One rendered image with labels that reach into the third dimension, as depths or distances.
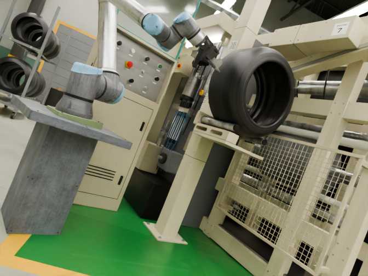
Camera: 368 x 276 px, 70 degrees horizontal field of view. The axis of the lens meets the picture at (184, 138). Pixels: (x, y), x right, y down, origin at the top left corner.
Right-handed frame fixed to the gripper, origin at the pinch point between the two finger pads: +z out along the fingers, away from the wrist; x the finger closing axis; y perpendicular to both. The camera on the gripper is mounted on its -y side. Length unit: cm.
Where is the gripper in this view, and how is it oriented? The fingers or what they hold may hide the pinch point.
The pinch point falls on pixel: (217, 70)
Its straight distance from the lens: 158.6
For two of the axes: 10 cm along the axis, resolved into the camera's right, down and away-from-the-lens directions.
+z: 6.3, 6.2, 4.6
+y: 7.7, -5.4, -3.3
